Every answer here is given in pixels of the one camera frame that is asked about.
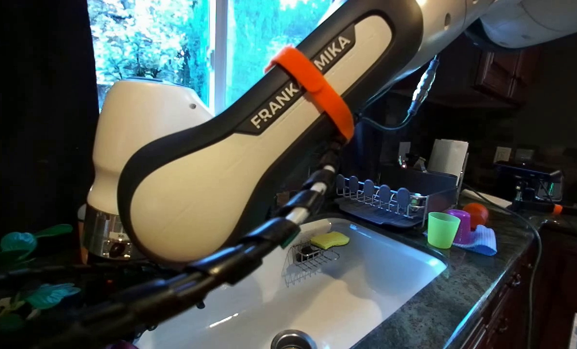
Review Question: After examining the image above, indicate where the white kitchen sink basin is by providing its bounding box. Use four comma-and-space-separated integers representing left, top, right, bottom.
131, 216, 449, 349

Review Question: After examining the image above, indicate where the steel sink drain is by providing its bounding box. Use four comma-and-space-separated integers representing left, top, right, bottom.
269, 328, 319, 349

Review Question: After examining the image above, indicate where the yellow sponge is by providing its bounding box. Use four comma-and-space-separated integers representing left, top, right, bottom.
309, 230, 352, 253

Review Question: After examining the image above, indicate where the white paper towel roll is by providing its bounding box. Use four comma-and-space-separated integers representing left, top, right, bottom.
427, 138, 470, 181

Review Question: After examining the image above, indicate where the lime green plastic cup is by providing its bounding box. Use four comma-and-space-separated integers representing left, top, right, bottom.
425, 210, 462, 253

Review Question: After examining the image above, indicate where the purple plastic cup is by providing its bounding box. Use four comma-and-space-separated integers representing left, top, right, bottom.
447, 208, 474, 247

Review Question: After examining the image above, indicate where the kitchen window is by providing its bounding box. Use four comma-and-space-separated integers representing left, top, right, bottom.
85, 0, 348, 115

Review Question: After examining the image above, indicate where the orange round object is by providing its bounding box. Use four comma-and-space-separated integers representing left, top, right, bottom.
462, 202, 491, 231

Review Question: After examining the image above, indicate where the blue striped dish cloth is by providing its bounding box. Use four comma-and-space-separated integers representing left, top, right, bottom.
452, 224, 499, 259

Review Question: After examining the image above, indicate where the black countertop appliance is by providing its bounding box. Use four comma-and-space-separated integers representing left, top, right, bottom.
497, 162, 567, 208

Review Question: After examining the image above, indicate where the green leafy plant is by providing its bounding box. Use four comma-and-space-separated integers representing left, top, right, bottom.
0, 222, 83, 338

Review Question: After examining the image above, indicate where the wire sink caddy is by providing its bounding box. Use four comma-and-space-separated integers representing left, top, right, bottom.
282, 241, 342, 288

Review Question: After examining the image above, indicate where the orange velcro strap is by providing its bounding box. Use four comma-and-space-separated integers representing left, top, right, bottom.
265, 45, 356, 144

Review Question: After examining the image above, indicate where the grey braided hose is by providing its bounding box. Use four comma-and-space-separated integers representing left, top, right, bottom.
400, 55, 441, 125

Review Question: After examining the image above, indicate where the black power cable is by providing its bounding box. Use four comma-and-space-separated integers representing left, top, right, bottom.
460, 187, 545, 349

